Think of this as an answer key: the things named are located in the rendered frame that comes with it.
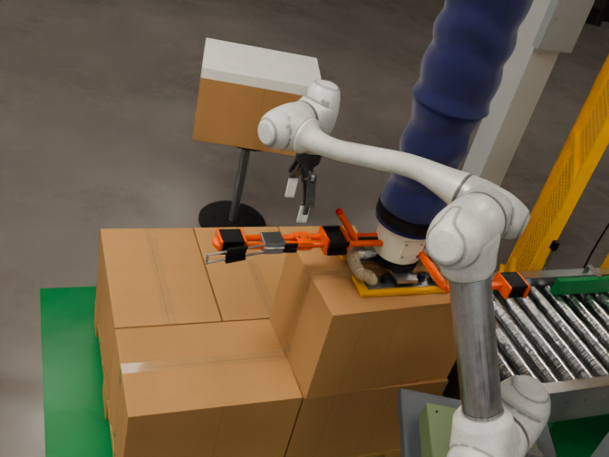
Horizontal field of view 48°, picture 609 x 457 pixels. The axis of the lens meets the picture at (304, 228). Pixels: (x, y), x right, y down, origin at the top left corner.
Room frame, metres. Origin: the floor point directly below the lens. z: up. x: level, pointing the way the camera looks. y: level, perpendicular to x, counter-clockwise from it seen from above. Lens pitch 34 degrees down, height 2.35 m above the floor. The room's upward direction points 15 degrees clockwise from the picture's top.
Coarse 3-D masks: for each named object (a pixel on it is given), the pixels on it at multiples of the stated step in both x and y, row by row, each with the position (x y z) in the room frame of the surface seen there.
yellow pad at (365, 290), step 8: (416, 272) 1.98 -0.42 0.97; (424, 272) 1.99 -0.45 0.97; (360, 280) 1.85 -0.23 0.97; (384, 280) 1.86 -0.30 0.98; (392, 280) 1.89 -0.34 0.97; (424, 280) 1.94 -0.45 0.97; (432, 280) 1.95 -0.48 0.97; (360, 288) 1.81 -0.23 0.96; (368, 288) 1.81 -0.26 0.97; (376, 288) 1.82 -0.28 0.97; (384, 288) 1.84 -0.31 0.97; (392, 288) 1.85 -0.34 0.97; (400, 288) 1.86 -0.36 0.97; (408, 288) 1.87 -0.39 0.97; (416, 288) 1.89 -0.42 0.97; (424, 288) 1.90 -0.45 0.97; (432, 288) 1.91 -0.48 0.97; (368, 296) 1.80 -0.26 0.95; (376, 296) 1.81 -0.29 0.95; (384, 296) 1.83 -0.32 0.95
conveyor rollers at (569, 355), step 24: (504, 312) 2.45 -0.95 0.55; (528, 312) 2.54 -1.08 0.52; (552, 312) 2.55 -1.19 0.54; (576, 312) 2.65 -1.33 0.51; (600, 312) 2.66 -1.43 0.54; (504, 336) 2.28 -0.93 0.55; (552, 336) 2.39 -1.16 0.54; (576, 336) 2.41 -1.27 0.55; (600, 336) 2.49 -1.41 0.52; (504, 360) 2.14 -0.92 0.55; (552, 360) 2.23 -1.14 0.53; (576, 360) 2.26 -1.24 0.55
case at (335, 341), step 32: (288, 256) 1.99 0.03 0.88; (320, 256) 1.96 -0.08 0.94; (288, 288) 1.94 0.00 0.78; (320, 288) 1.78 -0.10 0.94; (352, 288) 1.82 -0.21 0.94; (288, 320) 1.88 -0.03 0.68; (320, 320) 1.71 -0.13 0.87; (352, 320) 1.70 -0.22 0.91; (384, 320) 1.77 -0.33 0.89; (416, 320) 1.83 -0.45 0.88; (448, 320) 1.90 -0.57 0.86; (288, 352) 1.83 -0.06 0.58; (320, 352) 1.67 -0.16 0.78; (352, 352) 1.72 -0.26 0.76; (384, 352) 1.79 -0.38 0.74; (416, 352) 1.86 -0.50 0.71; (448, 352) 1.93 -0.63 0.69; (320, 384) 1.68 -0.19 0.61; (352, 384) 1.75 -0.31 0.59; (384, 384) 1.82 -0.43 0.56
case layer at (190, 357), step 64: (128, 256) 2.17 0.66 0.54; (192, 256) 2.27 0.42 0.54; (256, 256) 2.39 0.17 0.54; (128, 320) 1.81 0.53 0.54; (192, 320) 1.90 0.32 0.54; (256, 320) 1.99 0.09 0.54; (128, 384) 1.53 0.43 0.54; (192, 384) 1.60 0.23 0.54; (256, 384) 1.67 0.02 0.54; (128, 448) 1.41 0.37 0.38; (192, 448) 1.51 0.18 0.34; (256, 448) 1.62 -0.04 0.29; (320, 448) 1.74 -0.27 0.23; (384, 448) 1.87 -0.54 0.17
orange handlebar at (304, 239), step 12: (216, 240) 1.70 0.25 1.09; (252, 240) 1.76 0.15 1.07; (300, 240) 1.81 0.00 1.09; (312, 240) 1.82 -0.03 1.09; (360, 240) 1.90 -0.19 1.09; (372, 240) 1.92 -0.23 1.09; (420, 252) 1.93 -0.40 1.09; (432, 264) 1.88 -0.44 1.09; (432, 276) 1.83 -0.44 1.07; (444, 288) 1.78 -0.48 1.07; (492, 288) 1.85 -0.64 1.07
